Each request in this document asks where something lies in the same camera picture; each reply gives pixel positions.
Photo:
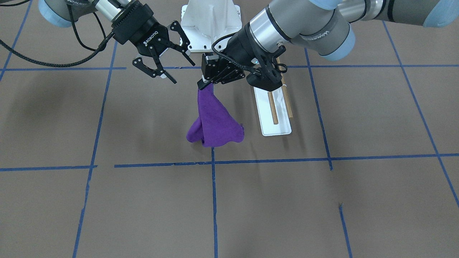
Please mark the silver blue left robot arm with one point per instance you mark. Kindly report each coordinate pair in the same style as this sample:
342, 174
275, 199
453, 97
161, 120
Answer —
321, 25

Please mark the purple towel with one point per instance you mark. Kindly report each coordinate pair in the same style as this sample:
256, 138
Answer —
214, 126

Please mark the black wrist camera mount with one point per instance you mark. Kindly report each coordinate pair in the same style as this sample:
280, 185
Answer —
269, 75

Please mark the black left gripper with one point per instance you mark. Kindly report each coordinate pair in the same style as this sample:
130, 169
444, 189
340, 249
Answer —
238, 46

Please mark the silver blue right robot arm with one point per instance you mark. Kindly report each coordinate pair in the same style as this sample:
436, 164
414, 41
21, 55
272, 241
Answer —
64, 13

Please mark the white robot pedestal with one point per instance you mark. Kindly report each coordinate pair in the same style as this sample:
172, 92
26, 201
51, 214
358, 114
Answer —
206, 21

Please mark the white rack with wooden bars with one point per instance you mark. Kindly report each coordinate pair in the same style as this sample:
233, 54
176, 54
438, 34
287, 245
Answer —
274, 111

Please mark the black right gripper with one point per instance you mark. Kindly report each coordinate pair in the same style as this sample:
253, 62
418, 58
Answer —
141, 30

